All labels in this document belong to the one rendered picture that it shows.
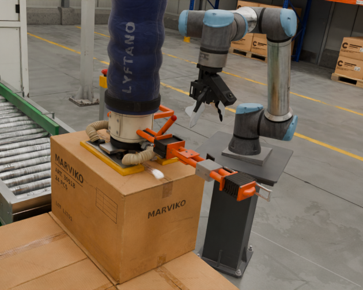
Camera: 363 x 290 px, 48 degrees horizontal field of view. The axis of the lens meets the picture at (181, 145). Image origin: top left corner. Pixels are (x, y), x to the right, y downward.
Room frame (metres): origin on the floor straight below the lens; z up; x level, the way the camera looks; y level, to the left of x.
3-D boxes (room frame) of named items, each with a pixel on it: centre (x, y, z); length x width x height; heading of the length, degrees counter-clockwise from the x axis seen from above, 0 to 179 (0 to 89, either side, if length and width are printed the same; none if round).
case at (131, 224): (1.58, 0.23, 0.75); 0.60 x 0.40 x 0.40; 44
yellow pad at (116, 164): (1.52, 0.29, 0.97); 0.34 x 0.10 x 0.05; 44
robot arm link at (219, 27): (1.31, -0.07, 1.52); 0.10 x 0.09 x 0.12; 154
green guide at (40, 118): (3.13, 1.37, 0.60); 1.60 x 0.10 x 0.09; 44
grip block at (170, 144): (1.41, 0.05, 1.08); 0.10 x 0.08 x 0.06; 134
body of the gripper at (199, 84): (1.32, -0.06, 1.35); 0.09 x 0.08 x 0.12; 44
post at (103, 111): (2.61, 0.54, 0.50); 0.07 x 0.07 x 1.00; 44
